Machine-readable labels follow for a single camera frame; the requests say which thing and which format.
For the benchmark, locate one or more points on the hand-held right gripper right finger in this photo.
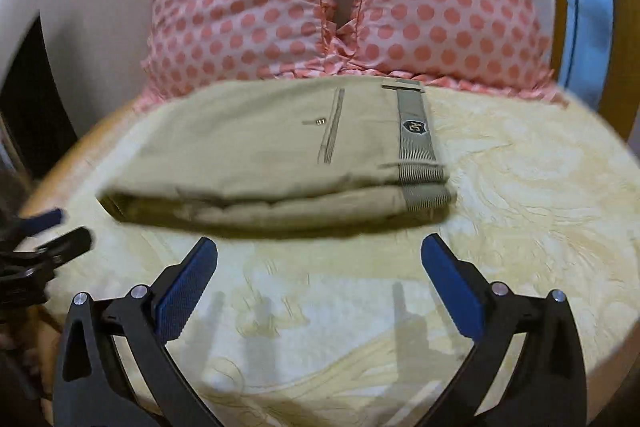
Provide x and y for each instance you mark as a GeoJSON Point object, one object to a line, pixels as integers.
{"type": "Point", "coordinates": [452, 284]}

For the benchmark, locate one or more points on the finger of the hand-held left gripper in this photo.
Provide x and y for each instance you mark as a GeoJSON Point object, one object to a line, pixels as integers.
{"type": "Point", "coordinates": [42, 219]}
{"type": "Point", "coordinates": [65, 244]}

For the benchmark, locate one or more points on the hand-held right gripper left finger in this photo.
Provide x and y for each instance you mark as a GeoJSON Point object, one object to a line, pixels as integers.
{"type": "Point", "coordinates": [185, 287]}

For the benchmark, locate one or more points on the khaki pants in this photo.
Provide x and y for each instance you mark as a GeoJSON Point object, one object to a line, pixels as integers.
{"type": "Point", "coordinates": [280, 157]}

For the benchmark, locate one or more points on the cream patterned bedsheet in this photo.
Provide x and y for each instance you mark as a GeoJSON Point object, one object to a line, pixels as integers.
{"type": "Point", "coordinates": [400, 287]}

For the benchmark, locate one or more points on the pink polka dot pillow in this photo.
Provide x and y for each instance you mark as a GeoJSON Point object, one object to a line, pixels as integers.
{"type": "Point", "coordinates": [440, 2]}
{"type": "Point", "coordinates": [240, 2]}

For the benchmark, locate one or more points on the blue metal panel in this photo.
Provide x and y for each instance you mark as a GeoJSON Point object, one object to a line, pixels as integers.
{"type": "Point", "coordinates": [585, 2]}

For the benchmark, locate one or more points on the wooden bed frame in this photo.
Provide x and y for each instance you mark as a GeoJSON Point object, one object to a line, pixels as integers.
{"type": "Point", "coordinates": [70, 157]}

